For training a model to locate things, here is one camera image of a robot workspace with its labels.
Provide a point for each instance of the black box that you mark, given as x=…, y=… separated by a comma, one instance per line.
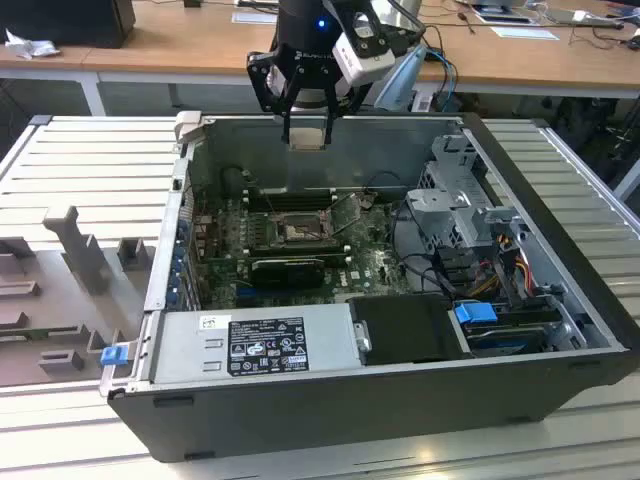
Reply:
x=65, y=22

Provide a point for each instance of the grey tablet device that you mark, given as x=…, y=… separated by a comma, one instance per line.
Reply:
x=500, y=12

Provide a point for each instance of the black cylinder component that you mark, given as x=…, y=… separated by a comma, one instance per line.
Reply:
x=232, y=181

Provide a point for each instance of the green RAM stick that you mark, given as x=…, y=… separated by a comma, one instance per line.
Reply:
x=20, y=334

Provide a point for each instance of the black open PC case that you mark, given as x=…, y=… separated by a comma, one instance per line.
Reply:
x=350, y=425

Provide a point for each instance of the silver power supply unit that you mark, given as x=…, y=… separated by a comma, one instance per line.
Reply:
x=180, y=345

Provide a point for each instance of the blue expansion slot clip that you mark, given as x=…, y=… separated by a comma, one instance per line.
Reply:
x=183, y=227
x=174, y=296
x=179, y=251
x=176, y=274

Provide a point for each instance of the grey parts rack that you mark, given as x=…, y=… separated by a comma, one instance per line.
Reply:
x=50, y=300

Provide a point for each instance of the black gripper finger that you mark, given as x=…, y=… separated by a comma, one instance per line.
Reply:
x=257, y=75
x=330, y=100

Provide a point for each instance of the pale blue teach pendant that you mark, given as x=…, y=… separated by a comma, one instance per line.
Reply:
x=400, y=80

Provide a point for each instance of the black plastic shroud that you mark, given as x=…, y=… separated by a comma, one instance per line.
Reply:
x=405, y=330

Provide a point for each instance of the CPU socket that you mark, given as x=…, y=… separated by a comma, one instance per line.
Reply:
x=300, y=230

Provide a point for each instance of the silver square CPU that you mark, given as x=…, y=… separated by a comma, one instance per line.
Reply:
x=306, y=137

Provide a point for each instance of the green motherboard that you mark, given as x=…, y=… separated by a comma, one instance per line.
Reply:
x=365, y=260

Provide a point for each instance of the blue plastic case latch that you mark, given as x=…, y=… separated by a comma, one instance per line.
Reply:
x=113, y=357

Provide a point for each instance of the grey plastic case latch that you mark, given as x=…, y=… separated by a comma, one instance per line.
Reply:
x=187, y=125

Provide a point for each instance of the wooden desk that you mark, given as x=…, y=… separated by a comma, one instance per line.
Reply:
x=200, y=40

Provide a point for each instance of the crumpled white paper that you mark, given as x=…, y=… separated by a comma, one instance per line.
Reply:
x=30, y=46

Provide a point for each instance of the black graphics card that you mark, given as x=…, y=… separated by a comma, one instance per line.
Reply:
x=287, y=275

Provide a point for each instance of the grey metal disk bay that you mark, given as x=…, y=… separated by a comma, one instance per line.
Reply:
x=450, y=160

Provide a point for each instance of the round coin cell battery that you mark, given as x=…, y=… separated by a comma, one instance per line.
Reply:
x=368, y=201

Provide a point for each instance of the grey metal bracket plate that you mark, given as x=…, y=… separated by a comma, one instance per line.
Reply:
x=435, y=202

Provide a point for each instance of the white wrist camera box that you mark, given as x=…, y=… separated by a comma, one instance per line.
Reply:
x=360, y=67

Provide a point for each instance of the white paper sheet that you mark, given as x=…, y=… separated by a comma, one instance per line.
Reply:
x=525, y=33
x=252, y=17

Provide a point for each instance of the black office chair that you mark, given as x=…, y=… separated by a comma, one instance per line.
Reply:
x=590, y=135

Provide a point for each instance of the hard disk in blue carrier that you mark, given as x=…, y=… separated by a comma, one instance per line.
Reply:
x=475, y=312

